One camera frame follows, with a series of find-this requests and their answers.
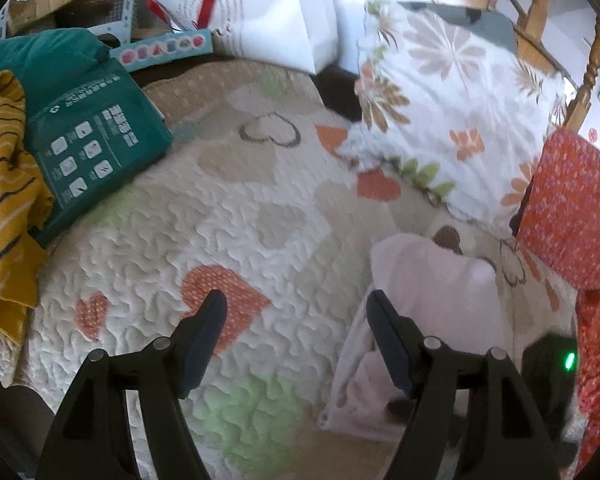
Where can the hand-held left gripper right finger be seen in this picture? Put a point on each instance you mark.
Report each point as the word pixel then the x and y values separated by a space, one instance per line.
pixel 387 340

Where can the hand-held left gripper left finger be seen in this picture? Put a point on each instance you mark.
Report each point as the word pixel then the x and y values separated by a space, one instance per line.
pixel 210 330

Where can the pale pink garment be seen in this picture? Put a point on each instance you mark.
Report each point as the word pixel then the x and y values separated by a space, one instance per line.
pixel 430 285

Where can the heart patterned quilt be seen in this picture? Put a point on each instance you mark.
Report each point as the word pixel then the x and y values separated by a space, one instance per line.
pixel 230 210

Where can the red floral cloth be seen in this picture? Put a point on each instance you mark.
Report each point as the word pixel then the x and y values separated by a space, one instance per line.
pixel 565 210

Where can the green plastic package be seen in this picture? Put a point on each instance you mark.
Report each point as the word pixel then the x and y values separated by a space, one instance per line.
pixel 95 135

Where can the mustard striped cloth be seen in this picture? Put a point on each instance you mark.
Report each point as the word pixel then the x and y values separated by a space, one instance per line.
pixel 5 185

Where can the white floral pillow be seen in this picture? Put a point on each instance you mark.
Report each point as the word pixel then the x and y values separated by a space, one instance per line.
pixel 455 85

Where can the long colourful printed box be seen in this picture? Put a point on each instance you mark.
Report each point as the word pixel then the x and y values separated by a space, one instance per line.
pixel 160 47

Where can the white paper bag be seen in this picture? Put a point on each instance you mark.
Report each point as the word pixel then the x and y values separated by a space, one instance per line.
pixel 270 10

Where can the white perforated strip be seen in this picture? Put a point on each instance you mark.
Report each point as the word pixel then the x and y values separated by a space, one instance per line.
pixel 127 0

